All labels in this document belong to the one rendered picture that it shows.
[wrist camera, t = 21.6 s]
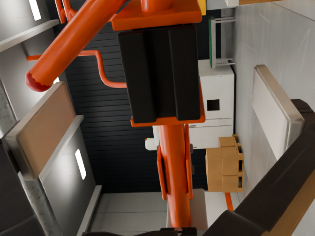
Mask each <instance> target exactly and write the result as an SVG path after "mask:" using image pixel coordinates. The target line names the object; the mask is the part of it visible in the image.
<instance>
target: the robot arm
mask: <svg viewBox="0 0 315 236"><path fill-rule="evenodd" d="M252 106H253V108H254V110H255V113H256V115H257V117H258V119H259V121H260V124H261V126H262V128H263V130H264V133H265V135H266V137H267V139H268V141H269V144H270V146H271V148H272V150H273V153H274V155H275V157H276V159H277V162H276V163H275V164H274V165H273V166H272V168H271V169H270V170H269V171H268V172H267V173H266V175H265V176H264V177H263V178H262V179H261V180H260V182H259V183H258V184H257V185H256V186H255V187H254V189H253V190H252V191H251V192H250V193H249V194H248V195H247V196H246V197H245V199H244V200H243V201H242V202H241V203H240V204H239V206H238V207H237V208H236V209H235V210H234V211H231V210H229V209H228V210H225V211H224V212H223V213H222V214H221V215H220V216H219V217H218V218H217V219H216V220H215V222H214V223H213V224H212V225H211V226H210V227H209V228H208V229H207V231H206V232H205V233H204V234H203V235H202V236H291V235H292V234H293V232H294V230H295V229H296V228H297V226H298V224H299V222H300V221H301V219H302V218H303V216H304V215H305V213H306V211H307V210H308V208H309V207H310V205H311V204H312V202H313V200H314V199H315V112H314V111H313V110H312V109H311V107H310V106H309V105H308V104H307V103H306V102H304V101H303V100H301V99H289V97H288V96H287V94H286V93H285V92H284V91H283V89H282V88H281V86H280V85H279V83H278V82H277V81H276V79H275V78H274V76H273V75H272V74H271V72H270V71H269V69H268V68H267V67H266V66H265V65H264V64H263V65H256V66H255V67H254V76H253V92H252ZM75 117H76V116H75V112H74V108H73V106H72V102H71V99H70V96H69V92H68V89H67V86H66V83H65V82H64V81H57V82H56V83H55V84H54V85H53V86H52V87H51V88H50V89H49V90H48V91H47V92H46V93H45V94H44V96H43V97H42V98H41V99H40V100H39V101H38V102H37V103H36V104H35V105H34V106H33V107H32V109H31V110H30V111H29V112H28V113H27V114H26V115H25V116H24V117H23V118H22V119H21V120H19V121H17V122H16V123H15V124H14V125H13V126H12V127H11V128H10V129H9V130H8V132H6V133H5V134H4V135H3V137H2V138H0V236H46V235H45V232H44V230H43V228H42V226H41V224H40V221H39V219H38V217H37V215H36V213H35V211H34V208H33V206H32V204H31V202H30V200H29V197H28V195H27V193H26V191H25V189H24V187H23V184H22V183H21V180H20V178H19V176H18V173H19V171H20V172H21V174H22V176H23V178H24V180H25V181H36V179H37V178H38V176H39V175H40V173H41V171H42V170H43V168H44V167H45V165H46V163H47V162H48V160H49V159H50V157H51V155H52V154H53V152H54V151H55V149H56V147H57V146H58V144H59V142H60V141H61V139H62V138H63V136H64V134H65V133H66V131H67V130H68V128H69V127H70V125H71V123H72V122H73V120H74V119H75ZM134 236H178V231H177V230H158V231H150V232H146V233H142V234H138V235H134Z"/></svg>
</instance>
